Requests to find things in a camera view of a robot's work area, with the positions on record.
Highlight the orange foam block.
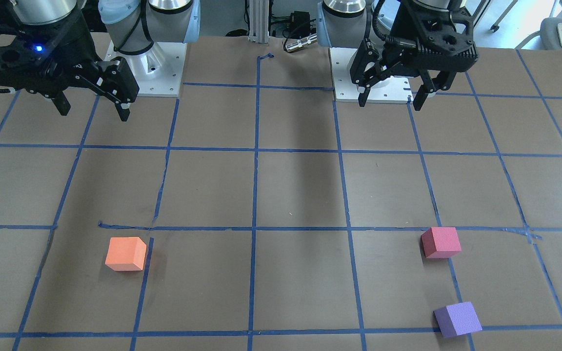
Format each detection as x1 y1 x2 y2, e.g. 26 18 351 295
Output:
105 237 147 272

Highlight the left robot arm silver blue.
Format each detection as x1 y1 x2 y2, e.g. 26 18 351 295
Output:
317 0 479 111

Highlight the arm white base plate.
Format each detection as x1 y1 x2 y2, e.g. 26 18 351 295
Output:
104 42 189 98
329 47 412 104

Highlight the red foam block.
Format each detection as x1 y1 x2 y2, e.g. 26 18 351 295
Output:
420 227 462 258

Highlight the black cable bundle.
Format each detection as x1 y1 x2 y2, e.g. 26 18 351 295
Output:
267 10 319 39

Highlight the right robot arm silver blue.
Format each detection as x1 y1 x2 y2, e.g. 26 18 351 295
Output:
0 0 201 121

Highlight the aluminium camera post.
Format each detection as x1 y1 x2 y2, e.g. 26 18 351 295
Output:
247 0 271 45

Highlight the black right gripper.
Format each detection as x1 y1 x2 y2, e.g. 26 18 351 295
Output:
0 8 139 122

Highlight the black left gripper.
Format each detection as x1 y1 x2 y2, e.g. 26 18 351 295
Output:
349 0 478 111

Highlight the purple foam block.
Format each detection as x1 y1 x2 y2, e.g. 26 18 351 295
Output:
433 301 482 338

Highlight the silver metal connector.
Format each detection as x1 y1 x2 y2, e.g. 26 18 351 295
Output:
283 34 318 54

